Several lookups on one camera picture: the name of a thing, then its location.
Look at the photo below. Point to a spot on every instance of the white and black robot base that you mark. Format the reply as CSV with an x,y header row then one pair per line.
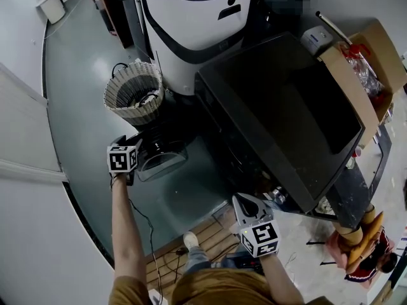
x,y
190,27

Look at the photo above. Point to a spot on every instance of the person's right forearm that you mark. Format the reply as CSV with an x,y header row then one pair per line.
x,y
280,281

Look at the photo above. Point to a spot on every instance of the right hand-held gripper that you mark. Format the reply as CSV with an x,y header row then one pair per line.
x,y
262,237

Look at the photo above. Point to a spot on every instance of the person's left forearm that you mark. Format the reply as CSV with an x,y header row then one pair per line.
x,y
127,227

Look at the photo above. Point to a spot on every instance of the person's white shoe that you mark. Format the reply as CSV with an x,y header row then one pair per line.
x,y
190,239

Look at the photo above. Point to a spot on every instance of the black worn table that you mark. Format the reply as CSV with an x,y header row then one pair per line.
x,y
356,189

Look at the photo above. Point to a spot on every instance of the white tissue packet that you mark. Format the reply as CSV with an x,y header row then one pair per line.
x,y
316,40

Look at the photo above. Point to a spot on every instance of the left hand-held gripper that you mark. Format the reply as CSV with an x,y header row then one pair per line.
x,y
122,159

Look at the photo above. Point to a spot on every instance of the brown cardboard box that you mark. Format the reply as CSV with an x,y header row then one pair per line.
x,y
359,84

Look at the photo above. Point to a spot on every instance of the clear bag with red items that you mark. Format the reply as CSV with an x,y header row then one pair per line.
x,y
362,68

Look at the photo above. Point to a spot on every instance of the silver metal rod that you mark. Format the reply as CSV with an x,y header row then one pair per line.
x,y
334,25

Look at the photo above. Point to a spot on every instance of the dark wooden cabinet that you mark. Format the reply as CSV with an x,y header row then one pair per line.
x,y
106,8

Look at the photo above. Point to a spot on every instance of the person's mustard shirt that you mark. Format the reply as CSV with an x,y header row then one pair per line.
x,y
219,288

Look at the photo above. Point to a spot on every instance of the woven laundry basket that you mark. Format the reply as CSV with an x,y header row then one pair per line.
x,y
133,91

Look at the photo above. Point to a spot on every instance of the black waist device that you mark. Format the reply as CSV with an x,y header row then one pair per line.
x,y
243,262

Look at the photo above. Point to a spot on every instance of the wooden slatted floor board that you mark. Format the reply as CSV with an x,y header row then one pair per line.
x,y
210,230

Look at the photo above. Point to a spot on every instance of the person's jeans leg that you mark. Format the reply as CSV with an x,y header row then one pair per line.
x,y
197,260

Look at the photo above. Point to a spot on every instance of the white cabinet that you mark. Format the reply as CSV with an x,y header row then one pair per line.
x,y
52,6

